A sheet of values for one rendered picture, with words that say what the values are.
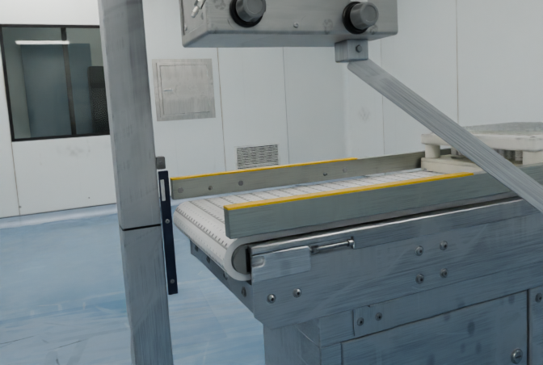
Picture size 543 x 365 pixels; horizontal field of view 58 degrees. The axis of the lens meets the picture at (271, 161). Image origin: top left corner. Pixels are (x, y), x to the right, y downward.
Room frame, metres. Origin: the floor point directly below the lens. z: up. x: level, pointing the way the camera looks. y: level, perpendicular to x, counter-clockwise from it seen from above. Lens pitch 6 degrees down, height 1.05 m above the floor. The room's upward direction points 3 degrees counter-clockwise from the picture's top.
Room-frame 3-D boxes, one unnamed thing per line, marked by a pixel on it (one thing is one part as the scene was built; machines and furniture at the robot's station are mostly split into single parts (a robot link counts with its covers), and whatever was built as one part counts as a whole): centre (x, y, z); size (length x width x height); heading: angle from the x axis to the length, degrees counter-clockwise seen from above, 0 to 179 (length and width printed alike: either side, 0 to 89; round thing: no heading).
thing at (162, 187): (0.76, 0.17, 0.86); 0.02 x 0.01 x 0.20; 113
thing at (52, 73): (5.20, 1.97, 1.43); 1.38 x 0.01 x 1.16; 114
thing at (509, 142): (0.87, -0.45, 0.98); 0.25 x 0.24 x 0.02; 23
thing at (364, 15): (0.52, -0.10, 1.15); 0.03 x 0.03 x 0.04; 23
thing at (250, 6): (0.47, 0.01, 1.15); 0.03 x 0.02 x 0.04; 113
